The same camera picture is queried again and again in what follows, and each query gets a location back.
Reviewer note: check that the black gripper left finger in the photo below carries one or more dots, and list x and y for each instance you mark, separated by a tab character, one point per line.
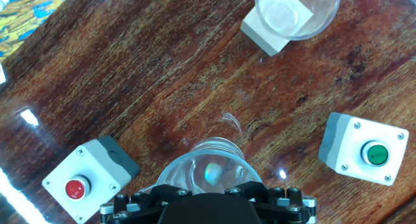
143	204

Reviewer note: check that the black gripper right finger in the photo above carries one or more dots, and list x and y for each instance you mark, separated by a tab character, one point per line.
279	204

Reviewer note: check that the clear mug with water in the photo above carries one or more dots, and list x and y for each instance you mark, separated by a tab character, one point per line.
208	165

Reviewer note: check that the clear empty plastic cup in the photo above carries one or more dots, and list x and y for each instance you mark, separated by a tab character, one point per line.
321	13

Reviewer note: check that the red push button box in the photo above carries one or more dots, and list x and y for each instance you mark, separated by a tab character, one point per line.
94	178

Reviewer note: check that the green push button box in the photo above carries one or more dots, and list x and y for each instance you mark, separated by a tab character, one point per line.
364	149

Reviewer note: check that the glossy wood grain mat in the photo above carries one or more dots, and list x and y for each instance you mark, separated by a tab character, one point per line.
146	87

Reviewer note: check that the light wooden cube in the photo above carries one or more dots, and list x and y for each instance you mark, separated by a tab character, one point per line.
260	35

